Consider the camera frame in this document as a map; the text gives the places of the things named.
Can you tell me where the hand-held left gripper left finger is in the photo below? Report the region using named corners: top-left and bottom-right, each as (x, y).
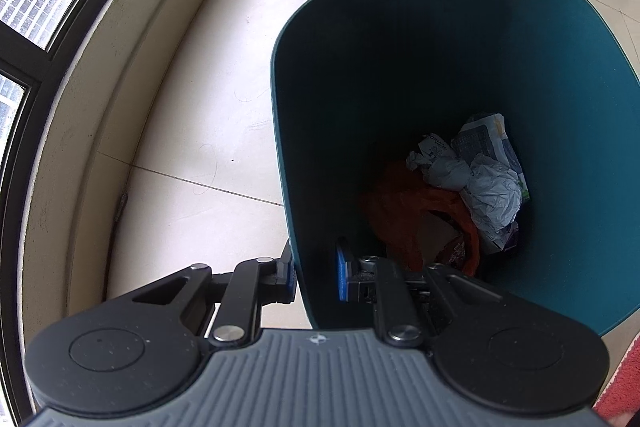
top-left (131, 237), bottom-right (300, 349)

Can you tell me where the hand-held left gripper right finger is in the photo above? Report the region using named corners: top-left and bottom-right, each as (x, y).
top-left (334, 237), bottom-right (504, 349)

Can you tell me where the teal plastic trash bin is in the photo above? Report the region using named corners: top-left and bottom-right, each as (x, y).
top-left (270, 0), bottom-right (640, 338)

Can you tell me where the orange plastic bag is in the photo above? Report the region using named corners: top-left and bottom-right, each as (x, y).
top-left (359, 161), bottom-right (484, 279)

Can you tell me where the small crumpled white paper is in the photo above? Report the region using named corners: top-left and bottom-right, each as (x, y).
top-left (405, 149), bottom-right (474, 194)

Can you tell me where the purple and white printed packet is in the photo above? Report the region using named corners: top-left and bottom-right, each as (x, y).
top-left (419, 133), bottom-right (522, 255)

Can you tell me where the large crumpled white paper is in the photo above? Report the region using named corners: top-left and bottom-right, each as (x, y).
top-left (461, 153), bottom-right (524, 249)

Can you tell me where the grey and green printed packet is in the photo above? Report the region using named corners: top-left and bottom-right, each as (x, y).
top-left (451, 112), bottom-right (531, 202)

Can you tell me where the red floor mat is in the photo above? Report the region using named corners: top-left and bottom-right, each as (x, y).
top-left (594, 332), bottom-right (640, 427)

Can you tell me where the black window frame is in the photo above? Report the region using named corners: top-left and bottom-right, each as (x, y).
top-left (0, 0), bottom-right (201, 427)

